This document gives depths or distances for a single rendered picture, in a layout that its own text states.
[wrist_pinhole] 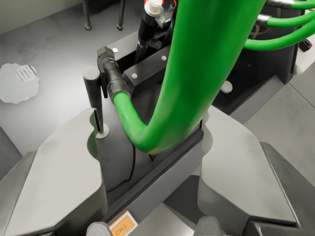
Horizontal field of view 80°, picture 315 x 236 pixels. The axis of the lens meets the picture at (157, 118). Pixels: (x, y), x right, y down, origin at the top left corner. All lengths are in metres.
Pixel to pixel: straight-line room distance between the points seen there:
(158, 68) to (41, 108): 0.30
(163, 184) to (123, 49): 0.28
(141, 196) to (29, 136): 0.30
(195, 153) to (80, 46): 0.41
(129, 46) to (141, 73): 0.06
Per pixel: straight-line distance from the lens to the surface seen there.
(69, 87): 0.54
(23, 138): 0.53
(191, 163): 0.41
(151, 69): 0.40
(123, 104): 0.15
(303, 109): 2.28
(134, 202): 0.38
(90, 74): 0.19
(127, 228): 0.38
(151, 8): 0.31
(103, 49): 0.24
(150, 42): 0.34
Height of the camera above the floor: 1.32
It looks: 70 degrees down
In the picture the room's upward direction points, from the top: 48 degrees clockwise
